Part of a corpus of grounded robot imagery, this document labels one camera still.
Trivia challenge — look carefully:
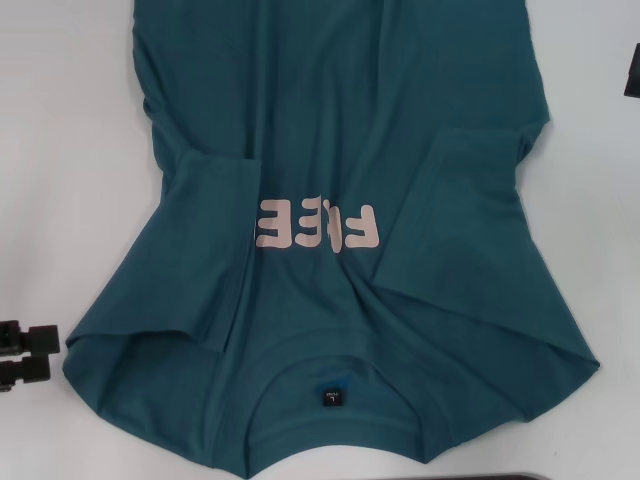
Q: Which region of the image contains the teal t-shirt with pink lettering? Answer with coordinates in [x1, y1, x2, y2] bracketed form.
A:
[63, 0, 600, 480]

